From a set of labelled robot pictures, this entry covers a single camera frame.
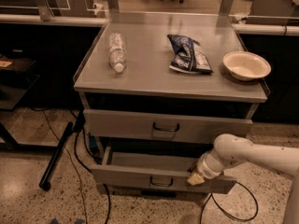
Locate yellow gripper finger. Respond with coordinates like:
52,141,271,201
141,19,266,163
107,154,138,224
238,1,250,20
187,171,205,186

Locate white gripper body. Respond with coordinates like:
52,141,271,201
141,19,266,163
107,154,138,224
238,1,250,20
196,149,230,179

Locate grey drawer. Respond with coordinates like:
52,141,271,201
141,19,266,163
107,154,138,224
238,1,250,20
91,147,236,193
84,109,252,144

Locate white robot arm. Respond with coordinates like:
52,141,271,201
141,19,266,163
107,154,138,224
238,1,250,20
187,133,299,224

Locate grey metal drawer cabinet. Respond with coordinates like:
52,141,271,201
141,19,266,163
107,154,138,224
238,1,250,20
72,10,269,198

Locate white bowl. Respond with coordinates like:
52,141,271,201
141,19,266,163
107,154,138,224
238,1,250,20
223,51,271,81

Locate blue chip bag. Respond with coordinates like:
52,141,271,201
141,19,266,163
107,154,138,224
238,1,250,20
167,35,213,75

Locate clear plastic water bottle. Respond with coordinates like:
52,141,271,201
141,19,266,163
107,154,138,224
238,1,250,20
109,33,127,73

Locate black stand leg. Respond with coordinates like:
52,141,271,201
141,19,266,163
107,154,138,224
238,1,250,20
39,112,85,191

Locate dark side shelf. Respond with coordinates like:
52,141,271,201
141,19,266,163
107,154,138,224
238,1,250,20
0,49,38,152

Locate black floor cable loop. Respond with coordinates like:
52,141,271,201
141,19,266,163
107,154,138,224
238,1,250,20
199,181,260,224

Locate black floor cable left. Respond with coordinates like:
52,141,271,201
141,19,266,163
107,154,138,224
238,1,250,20
73,129,112,224

